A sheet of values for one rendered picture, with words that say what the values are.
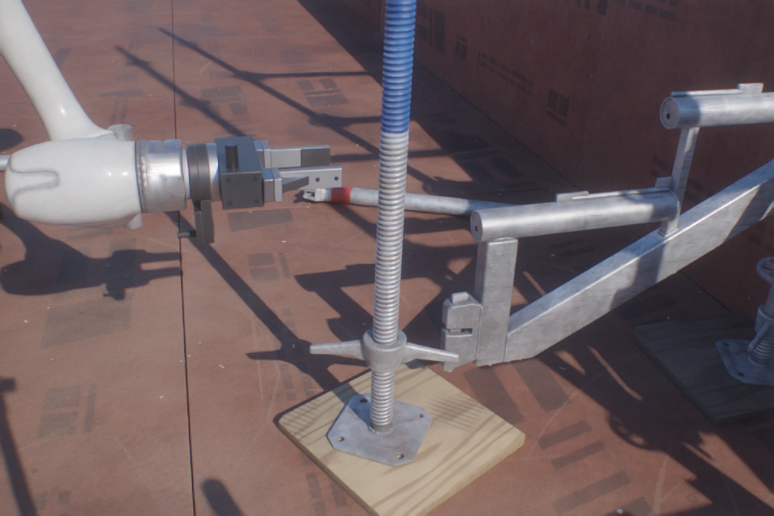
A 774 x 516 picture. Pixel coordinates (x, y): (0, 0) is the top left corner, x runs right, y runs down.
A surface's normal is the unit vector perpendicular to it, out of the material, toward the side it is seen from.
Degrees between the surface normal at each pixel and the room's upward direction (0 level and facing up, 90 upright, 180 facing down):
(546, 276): 0
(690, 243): 90
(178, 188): 90
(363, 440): 0
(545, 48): 90
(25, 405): 0
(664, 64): 90
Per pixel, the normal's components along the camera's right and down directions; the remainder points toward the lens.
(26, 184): 0.06, 0.07
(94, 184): 0.32, 0.21
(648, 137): -0.96, 0.10
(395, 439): 0.05, -0.87
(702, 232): 0.29, 0.48
